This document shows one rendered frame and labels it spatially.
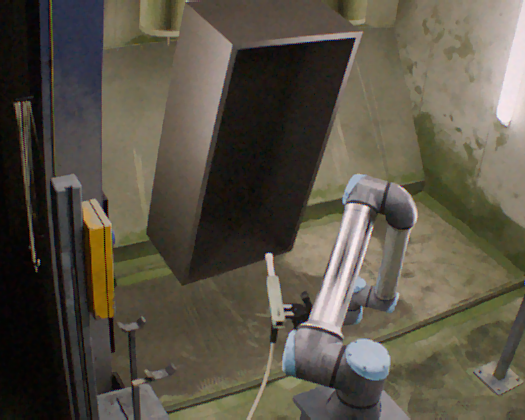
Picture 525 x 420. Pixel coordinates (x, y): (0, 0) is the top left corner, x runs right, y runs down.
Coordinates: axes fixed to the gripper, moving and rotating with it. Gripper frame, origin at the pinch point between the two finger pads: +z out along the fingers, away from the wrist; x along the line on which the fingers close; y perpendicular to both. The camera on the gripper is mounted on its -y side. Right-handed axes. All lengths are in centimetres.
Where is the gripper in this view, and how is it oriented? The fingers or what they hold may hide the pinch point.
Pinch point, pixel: (273, 310)
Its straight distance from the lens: 290.9
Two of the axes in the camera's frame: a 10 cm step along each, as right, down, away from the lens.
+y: -0.9, 8.6, 5.0
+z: -9.9, -0.3, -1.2
